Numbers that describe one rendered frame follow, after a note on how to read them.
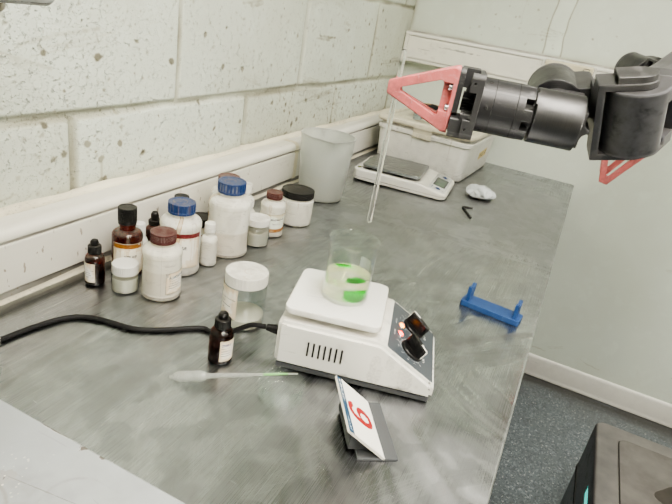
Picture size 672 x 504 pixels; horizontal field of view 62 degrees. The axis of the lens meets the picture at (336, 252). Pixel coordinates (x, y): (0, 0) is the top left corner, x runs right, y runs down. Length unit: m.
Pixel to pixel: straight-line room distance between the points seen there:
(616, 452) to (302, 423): 0.97
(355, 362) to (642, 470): 0.91
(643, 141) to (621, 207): 1.45
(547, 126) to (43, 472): 0.58
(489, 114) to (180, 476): 0.47
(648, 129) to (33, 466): 0.65
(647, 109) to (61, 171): 0.74
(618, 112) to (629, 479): 0.96
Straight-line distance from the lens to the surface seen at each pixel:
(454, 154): 1.69
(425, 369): 0.72
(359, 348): 0.68
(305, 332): 0.68
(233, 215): 0.95
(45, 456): 0.61
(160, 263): 0.81
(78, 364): 0.73
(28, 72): 0.84
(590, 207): 2.09
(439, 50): 2.05
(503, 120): 0.62
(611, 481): 1.40
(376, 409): 0.69
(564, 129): 0.62
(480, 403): 0.76
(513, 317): 0.96
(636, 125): 0.63
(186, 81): 1.07
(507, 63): 2.00
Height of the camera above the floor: 1.18
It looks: 24 degrees down
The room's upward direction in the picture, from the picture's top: 10 degrees clockwise
